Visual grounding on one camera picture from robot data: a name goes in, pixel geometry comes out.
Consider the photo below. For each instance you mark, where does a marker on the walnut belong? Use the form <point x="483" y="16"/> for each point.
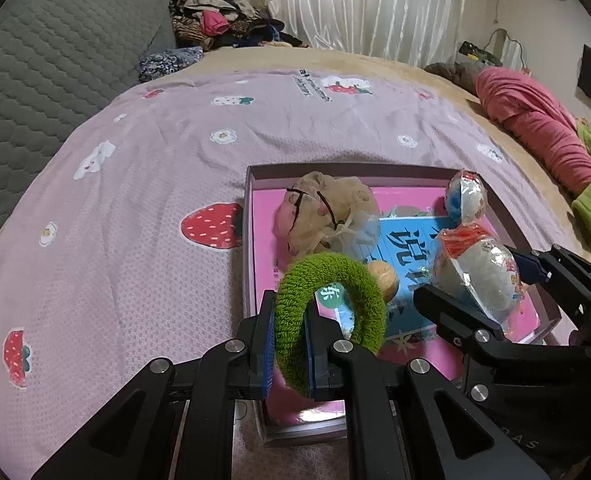
<point x="383" y="280"/>

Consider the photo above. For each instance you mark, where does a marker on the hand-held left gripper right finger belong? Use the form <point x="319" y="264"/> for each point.
<point x="309" y="360"/>

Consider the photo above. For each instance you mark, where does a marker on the beige mesh bath puff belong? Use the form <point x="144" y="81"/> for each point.
<point x="320" y="210"/>

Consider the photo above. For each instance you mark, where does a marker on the black and yellow object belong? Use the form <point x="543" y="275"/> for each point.
<point x="478" y="52"/>

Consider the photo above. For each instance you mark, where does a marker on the white desk appliance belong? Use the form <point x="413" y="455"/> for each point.
<point x="513" y="52"/>

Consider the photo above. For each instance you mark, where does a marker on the dark cloth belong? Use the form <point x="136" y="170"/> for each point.
<point x="455" y="72"/>

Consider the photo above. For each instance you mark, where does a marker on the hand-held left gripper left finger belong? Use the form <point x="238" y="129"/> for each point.
<point x="269" y="350"/>

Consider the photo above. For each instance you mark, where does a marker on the beige bed sheet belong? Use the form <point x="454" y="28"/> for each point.
<point x="325" y="60"/>

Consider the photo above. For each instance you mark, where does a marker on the blue patterned cloth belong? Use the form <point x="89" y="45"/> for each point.
<point x="170" y="62"/>

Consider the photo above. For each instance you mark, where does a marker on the shallow box with pink lining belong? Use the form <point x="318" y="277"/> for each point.
<point x="263" y="240"/>

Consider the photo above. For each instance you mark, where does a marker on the grey quilted headboard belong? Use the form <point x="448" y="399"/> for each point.
<point x="50" y="60"/>

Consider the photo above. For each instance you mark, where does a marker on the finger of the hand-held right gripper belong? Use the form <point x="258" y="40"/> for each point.
<point x="445" y="310"/>
<point x="565" y="270"/>

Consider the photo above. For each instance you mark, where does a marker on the pink quilt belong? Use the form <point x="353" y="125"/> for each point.
<point x="525" y="110"/>

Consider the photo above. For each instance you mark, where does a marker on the white curtain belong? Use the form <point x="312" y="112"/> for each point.
<point x="375" y="5"/>

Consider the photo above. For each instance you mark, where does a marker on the round clear-wrapped snack cup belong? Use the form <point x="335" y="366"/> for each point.
<point x="480" y="275"/>

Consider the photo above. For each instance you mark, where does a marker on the pile of clothes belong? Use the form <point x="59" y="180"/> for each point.
<point x="215" y="20"/>

